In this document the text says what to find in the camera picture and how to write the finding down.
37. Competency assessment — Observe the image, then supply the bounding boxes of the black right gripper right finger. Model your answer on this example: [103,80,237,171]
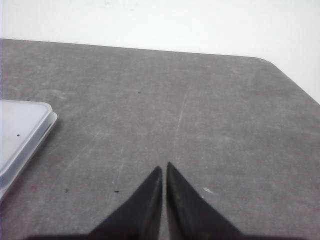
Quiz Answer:
[166,162,244,240]

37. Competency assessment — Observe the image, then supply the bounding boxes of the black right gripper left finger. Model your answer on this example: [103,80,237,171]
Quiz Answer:
[89,166,163,240]

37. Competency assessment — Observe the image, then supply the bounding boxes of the silver digital kitchen scale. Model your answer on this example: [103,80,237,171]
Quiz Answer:
[0,99,58,201]

